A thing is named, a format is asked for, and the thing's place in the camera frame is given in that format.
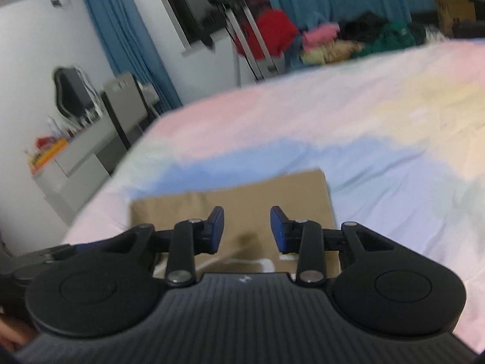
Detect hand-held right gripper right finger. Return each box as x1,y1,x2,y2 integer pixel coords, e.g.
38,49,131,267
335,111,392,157
270,205,396,288

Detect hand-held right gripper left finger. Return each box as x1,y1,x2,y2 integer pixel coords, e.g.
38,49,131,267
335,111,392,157
100,206,225,288

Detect khaki hoodie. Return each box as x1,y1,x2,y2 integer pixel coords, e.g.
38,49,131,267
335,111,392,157
130,168,340,278

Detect pink clothes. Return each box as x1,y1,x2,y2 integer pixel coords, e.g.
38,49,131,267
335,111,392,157
301,22,340,50

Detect black clothes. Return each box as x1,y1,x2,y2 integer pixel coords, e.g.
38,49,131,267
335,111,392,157
339,11,391,42

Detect person's left hand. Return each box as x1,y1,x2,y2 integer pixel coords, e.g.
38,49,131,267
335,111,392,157
0,316,36,353

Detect white dressing table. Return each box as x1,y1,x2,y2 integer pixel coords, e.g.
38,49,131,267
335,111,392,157
32,116,125,224

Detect pastel rainbow bed sheet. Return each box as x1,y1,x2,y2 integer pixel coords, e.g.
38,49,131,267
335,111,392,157
61,38,485,355

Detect orange storage box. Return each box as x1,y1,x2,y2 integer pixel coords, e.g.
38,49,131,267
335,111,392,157
30,138,69,171

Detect pale yellow cloth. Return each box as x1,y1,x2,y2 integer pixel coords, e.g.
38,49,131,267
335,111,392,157
301,49,328,65

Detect wavy vanity mirror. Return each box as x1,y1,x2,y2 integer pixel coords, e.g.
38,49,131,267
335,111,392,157
53,66,103,120

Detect tan crumpled garment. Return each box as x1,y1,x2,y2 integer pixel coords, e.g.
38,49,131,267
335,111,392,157
324,40,364,63

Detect red garment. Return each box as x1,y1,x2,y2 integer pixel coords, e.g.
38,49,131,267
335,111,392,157
235,8,300,59

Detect metal tripod stand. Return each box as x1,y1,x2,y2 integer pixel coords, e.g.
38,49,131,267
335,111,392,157
199,0,281,82

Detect narrow blue curtain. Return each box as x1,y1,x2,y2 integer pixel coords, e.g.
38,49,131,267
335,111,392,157
74,0,182,116

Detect green garment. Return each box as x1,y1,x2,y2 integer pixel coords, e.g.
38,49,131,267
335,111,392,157
350,21,417,59

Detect dark framed window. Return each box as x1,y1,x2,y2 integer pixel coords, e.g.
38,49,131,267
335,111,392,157
152,0,266,46

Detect white patterned cloth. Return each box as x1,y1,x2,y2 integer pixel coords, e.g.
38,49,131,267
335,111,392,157
422,25,450,42

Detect black sofa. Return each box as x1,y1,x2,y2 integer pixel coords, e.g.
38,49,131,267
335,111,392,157
411,9,485,40

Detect brown paper bag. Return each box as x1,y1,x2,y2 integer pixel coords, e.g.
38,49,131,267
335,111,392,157
435,0,476,39

